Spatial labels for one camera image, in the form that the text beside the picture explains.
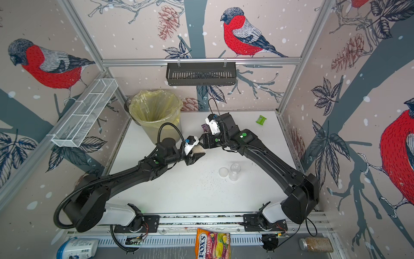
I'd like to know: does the Fox's candy bag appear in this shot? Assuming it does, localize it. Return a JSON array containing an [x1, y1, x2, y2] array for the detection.
[[195, 228, 231, 259]]

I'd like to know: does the bin with yellow bag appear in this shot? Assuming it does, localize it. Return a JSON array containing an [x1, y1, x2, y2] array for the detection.
[[128, 90, 183, 144]]

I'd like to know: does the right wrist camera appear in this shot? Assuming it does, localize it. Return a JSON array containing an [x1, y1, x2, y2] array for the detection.
[[205, 113, 240, 137]]

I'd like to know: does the green snack packet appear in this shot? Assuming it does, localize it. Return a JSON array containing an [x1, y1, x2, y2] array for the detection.
[[256, 115, 267, 125]]

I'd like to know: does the grain-filled jar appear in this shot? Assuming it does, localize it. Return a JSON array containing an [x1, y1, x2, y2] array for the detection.
[[299, 237, 334, 253]]

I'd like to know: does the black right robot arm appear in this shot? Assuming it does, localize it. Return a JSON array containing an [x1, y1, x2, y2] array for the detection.
[[201, 129, 319, 229]]

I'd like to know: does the purple candy packet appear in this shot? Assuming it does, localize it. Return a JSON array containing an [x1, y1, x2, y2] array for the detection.
[[202, 124, 210, 133]]

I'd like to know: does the clear jar lid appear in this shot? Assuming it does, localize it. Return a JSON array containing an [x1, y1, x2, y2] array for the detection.
[[218, 167, 229, 178]]

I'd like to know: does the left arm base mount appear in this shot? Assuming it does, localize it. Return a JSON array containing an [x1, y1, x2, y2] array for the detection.
[[114, 204, 160, 234]]

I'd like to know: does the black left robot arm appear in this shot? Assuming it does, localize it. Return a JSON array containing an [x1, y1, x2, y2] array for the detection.
[[53, 136, 205, 233]]

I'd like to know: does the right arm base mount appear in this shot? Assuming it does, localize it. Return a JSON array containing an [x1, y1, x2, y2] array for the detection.
[[240, 214, 288, 232]]

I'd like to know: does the black hanging basket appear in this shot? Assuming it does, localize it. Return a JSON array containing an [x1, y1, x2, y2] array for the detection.
[[166, 62, 237, 86]]

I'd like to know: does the white wire shelf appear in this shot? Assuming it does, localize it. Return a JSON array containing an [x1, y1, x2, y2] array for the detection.
[[51, 78, 118, 147]]

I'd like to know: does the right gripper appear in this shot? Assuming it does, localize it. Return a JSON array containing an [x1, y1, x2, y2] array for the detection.
[[197, 131, 231, 148]]

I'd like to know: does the white blue-lid container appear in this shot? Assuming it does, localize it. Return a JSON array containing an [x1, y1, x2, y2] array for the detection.
[[56, 237, 99, 259]]

